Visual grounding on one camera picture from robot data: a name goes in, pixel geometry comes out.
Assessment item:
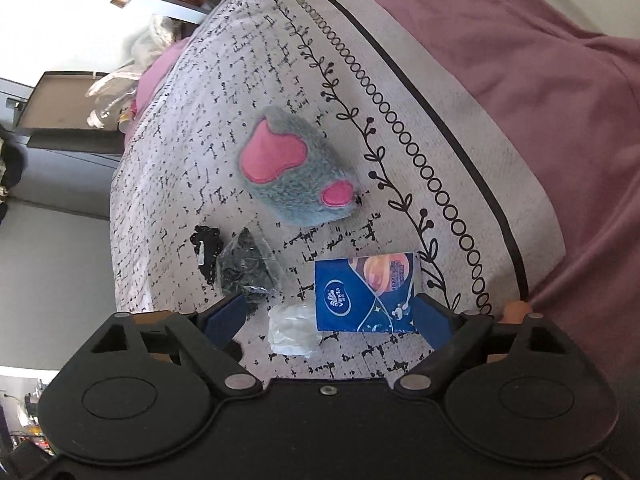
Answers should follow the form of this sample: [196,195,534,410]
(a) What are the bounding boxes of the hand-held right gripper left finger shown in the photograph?
[92,292,264,402]

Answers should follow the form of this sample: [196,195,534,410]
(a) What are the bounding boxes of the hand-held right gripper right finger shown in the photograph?
[392,293,564,402]

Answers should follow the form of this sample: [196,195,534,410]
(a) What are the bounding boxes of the clear bag of dark items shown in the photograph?
[217,227,284,307]

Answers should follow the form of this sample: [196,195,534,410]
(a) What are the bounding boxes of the black lace hair band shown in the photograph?
[191,225,225,287]

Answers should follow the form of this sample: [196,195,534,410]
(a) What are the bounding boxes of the blue tissue packet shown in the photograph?
[313,250,421,335]

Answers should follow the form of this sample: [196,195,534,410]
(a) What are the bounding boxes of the light blue fluffy roll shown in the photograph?
[236,105,362,226]

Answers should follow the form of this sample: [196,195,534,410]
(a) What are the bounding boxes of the white black printed blanket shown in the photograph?
[107,0,569,384]

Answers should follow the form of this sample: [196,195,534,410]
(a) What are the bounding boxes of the clear plastic bag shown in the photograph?
[85,67,146,129]

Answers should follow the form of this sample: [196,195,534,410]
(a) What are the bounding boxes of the dark hanging clothes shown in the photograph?
[0,125,27,222]

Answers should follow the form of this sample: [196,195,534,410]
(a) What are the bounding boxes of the white plastic bag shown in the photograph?
[131,12,193,69]

